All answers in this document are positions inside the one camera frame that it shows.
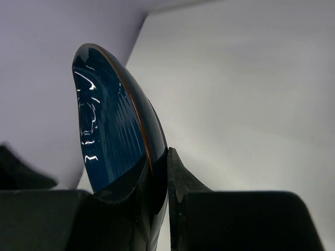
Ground dark blue leaf plate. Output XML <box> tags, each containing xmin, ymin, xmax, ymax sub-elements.
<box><xmin>72</xmin><ymin>43</ymin><xmax>168</xmax><ymax>250</ymax></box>

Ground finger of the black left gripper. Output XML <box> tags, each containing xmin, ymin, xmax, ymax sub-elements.
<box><xmin>1</xmin><ymin>144</ymin><xmax>57</xmax><ymax>190</ymax></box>

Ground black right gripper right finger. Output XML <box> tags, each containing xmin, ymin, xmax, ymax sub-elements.
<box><xmin>167</xmin><ymin>148</ymin><xmax>324</xmax><ymax>250</ymax></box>

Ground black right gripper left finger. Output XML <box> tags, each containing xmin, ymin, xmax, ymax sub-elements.
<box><xmin>1</xmin><ymin>159</ymin><xmax>149</xmax><ymax>250</ymax></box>

